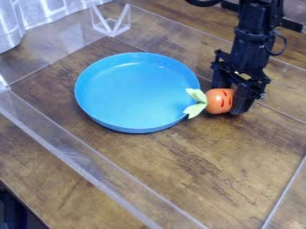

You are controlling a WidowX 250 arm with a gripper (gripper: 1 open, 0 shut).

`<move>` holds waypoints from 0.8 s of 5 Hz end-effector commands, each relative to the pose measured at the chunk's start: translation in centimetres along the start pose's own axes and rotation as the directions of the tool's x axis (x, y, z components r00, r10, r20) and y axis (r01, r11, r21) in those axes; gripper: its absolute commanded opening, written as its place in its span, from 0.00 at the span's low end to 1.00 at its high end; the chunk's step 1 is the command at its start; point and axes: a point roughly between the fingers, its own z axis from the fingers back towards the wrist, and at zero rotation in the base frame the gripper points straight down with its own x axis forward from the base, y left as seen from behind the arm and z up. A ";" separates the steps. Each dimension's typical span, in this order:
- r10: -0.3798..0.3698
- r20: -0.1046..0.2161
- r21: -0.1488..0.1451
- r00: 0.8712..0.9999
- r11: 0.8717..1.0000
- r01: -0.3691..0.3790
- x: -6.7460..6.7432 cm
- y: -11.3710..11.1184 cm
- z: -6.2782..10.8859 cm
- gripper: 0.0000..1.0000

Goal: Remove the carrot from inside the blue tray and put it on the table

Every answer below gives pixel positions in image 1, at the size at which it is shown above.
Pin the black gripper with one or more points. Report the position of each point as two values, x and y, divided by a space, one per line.
241 68

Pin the orange toy carrot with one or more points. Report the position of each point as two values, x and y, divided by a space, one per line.
216 101

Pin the blue round tray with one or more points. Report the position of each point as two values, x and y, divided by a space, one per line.
134 92

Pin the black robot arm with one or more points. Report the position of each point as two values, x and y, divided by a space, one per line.
263 15

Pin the dark bar at back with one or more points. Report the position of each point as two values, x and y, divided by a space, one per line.
295 18

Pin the clear acrylic triangular stand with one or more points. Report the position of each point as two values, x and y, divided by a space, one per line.
112 27

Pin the white patterned curtain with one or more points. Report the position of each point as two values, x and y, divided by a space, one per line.
22 15

